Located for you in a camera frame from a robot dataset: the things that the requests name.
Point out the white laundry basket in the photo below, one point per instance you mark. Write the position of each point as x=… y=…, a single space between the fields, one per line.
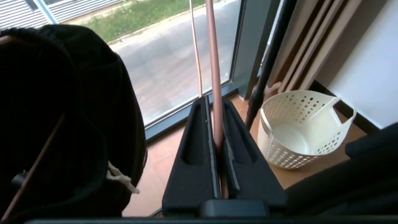
x=295 y=137

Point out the black clothes rack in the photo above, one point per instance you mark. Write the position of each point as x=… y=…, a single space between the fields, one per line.
x=270 y=62

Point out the window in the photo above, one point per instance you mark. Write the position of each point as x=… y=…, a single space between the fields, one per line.
x=164 y=62

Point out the brown curtain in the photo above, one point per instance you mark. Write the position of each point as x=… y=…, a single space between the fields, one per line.
x=311 y=46

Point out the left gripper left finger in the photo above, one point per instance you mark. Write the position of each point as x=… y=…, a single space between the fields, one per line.
x=189 y=186

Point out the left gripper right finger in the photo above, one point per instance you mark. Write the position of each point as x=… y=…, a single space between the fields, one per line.
x=255 y=186

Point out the black garment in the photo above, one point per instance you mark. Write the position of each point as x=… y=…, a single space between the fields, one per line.
x=357 y=180

